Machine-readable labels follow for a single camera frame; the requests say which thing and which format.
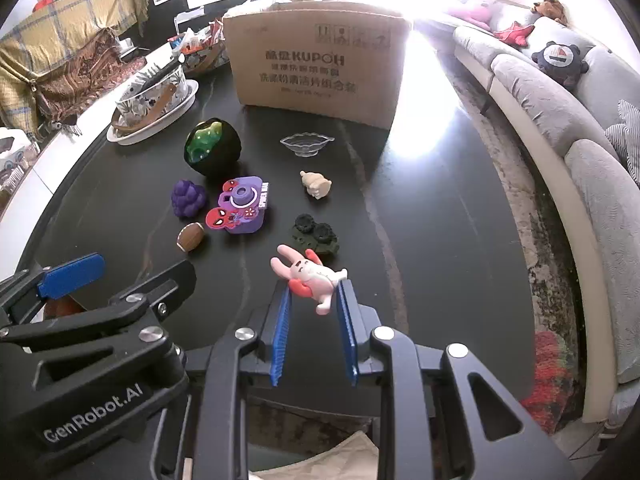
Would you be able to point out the dark round sailboat cushion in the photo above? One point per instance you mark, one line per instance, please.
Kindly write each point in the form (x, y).
(561, 62)

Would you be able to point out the yellow plaid blanket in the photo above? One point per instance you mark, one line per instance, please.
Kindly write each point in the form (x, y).
(49, 38)

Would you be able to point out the pink rabbit figurine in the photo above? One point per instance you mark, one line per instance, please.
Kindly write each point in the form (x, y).
(307, 276)

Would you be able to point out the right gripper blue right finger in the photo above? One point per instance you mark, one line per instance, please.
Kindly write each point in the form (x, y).
(348, 336)

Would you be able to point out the brown toy football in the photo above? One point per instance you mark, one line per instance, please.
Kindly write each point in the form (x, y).
(190, 237)

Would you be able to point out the red star plush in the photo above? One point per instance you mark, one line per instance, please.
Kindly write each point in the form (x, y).
(515, 35)

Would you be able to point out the purple grape toy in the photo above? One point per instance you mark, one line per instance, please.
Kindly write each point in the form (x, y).
(187, 199)

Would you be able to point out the quilted beige cushion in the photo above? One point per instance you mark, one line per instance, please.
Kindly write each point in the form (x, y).
(356, 458)

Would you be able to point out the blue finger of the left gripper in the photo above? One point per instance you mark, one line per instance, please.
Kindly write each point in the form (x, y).
(173, 286)
(60, 281)

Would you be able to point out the clear leaf-shaped dish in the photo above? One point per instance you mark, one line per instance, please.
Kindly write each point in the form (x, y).
(306, 144)

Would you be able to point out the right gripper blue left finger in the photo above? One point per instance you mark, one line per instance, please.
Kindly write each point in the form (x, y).
(280, 336)

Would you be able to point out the grey curved sofa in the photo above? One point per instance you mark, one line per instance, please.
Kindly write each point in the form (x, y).
(598, 202)

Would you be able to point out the black remote in bowl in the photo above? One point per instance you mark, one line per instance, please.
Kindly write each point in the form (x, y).
(153, 74)

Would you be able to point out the beige small figurine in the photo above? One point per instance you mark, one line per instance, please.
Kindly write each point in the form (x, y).
(315, 184)

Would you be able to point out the white oval plate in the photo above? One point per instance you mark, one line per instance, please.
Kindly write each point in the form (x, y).
(160, 124)

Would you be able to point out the green ball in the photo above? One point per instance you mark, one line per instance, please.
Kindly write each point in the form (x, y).
(212, 147)

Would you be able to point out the brown patterned cloth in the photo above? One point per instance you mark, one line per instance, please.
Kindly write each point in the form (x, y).
(96, 69)

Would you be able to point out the purple spider-man toy camera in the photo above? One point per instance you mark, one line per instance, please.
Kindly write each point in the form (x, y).
(241, 208)

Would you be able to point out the striped star cushion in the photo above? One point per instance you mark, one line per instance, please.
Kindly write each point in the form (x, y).
(625, 138)

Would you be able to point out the floral bowl with leather strap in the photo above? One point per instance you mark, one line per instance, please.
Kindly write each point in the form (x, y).
(133, 113)

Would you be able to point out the pink plush toy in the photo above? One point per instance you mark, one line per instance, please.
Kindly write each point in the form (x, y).
(479, 16)

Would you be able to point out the green toy truck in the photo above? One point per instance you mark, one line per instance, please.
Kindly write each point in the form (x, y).
(307, 233)

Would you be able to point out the basket with snack packets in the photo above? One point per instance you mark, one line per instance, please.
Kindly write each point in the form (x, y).
(203, 51)

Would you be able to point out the brown plush animal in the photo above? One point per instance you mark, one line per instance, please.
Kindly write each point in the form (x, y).
(552, 9)

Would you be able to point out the cardboard box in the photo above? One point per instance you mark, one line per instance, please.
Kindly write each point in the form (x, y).
(332, 58)

